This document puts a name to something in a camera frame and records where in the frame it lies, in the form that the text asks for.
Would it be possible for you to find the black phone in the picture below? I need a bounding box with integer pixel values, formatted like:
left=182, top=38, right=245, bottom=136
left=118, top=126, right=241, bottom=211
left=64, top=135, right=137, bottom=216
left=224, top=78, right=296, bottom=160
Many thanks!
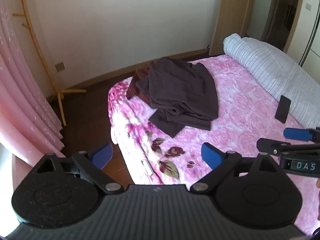
left=274, top=95, right=292, bottom=123

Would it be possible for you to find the reddish brown cloth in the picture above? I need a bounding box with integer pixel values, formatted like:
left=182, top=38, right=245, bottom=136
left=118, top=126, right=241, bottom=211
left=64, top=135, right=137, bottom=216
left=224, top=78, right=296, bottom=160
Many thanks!
left=126, top=65, right=153, bottom=105

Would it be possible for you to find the wooden coat rack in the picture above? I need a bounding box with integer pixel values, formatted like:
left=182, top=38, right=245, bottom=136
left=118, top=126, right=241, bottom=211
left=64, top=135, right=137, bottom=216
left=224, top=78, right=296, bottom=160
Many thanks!
left=12, top=0, right=87, bottom=127

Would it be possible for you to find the white striped quilt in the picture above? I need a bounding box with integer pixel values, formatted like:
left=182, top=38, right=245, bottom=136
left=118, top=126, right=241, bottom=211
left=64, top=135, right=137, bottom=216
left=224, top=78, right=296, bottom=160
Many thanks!
left=223, top=33, right=320, bottom=128

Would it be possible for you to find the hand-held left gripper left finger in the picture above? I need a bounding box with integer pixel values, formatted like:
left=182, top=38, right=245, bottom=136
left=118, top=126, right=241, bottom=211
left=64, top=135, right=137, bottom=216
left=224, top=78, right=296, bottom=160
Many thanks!
left=32, top=142, right=123, bottom=194

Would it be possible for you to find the pink floral blanket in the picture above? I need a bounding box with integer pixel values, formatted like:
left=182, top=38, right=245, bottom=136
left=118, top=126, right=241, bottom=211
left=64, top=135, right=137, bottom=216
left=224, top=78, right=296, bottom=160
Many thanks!
left=107, top=55, right=320, bottom=235

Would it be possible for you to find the wooden door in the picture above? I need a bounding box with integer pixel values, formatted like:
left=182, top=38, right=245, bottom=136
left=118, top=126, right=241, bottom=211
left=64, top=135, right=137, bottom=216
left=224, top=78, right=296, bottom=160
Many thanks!
left=209, top=0, right=258, bottom=57

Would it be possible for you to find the pink curtain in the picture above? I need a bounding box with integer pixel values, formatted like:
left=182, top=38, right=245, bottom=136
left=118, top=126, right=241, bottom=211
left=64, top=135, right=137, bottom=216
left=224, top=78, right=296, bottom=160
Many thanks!
left=0, top=0, right=66, bottom=168

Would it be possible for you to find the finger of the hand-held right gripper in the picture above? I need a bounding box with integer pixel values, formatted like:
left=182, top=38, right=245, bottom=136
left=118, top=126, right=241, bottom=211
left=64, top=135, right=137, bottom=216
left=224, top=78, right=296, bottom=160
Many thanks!
left=257, top=137, right=320, bottom=159
left=283, top=127, right=320, bottom=143

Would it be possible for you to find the dark brown garment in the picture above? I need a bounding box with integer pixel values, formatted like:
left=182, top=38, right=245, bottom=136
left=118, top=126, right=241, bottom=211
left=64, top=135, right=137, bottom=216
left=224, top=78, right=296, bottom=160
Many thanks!
left=136, top=57, right=219, bottom=138

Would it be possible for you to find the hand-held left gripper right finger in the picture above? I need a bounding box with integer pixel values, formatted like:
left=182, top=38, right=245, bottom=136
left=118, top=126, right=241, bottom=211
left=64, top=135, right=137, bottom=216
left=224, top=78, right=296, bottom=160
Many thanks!
left=190, top=142, right=284, bottom=194

